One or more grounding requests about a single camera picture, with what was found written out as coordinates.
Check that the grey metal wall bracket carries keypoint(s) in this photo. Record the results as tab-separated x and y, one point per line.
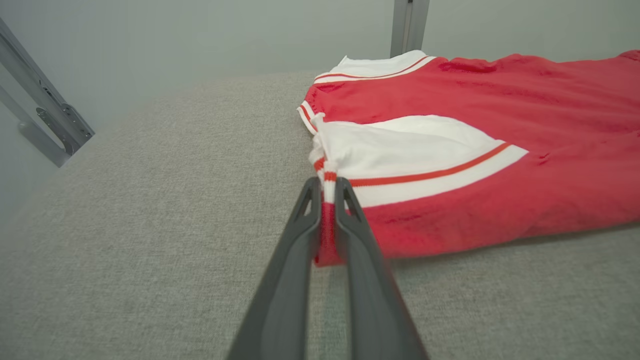
55	120

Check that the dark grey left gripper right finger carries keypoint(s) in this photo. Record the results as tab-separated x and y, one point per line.
372	300

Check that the grey metal partition post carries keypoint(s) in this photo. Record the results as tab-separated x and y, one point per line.
410	25

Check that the red white-sleeved t-shirt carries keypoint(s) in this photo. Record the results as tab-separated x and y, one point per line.
500	100

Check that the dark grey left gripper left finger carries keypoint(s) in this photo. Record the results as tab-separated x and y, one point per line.
285	290

